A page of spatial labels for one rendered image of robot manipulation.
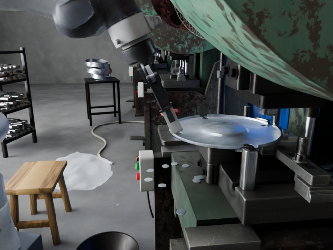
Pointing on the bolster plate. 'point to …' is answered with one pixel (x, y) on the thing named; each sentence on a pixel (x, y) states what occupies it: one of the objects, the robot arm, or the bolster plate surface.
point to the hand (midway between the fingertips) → (172, 120)
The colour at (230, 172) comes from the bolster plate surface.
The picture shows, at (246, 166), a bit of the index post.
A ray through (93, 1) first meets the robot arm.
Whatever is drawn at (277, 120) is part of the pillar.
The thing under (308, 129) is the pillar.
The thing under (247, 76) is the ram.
